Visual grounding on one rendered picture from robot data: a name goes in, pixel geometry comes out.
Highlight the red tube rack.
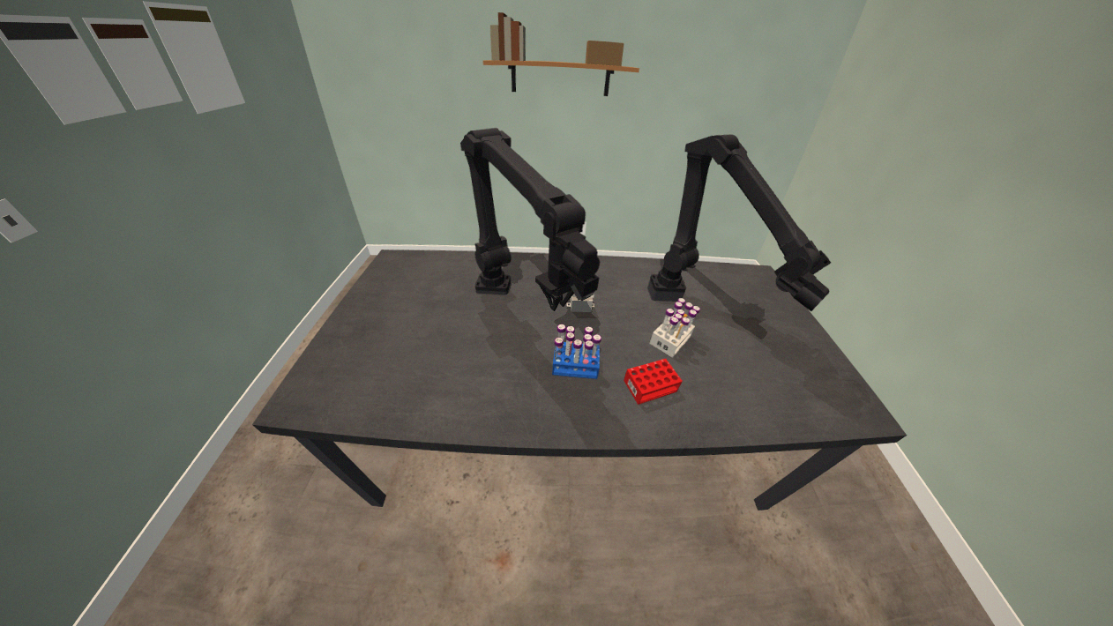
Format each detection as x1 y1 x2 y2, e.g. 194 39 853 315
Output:
624 359 682 405

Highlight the white test tube rack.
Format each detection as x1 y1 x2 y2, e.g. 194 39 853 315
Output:
650 324 695 358

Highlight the blue test tube rack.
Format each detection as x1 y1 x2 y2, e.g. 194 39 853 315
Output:
552 342 600 379

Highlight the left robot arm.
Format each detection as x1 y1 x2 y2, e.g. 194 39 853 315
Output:
650 134 831 311

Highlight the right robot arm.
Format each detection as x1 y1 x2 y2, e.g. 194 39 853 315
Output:
460 128 600 301

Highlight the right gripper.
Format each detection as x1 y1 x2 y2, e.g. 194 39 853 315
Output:
535 260 574 311

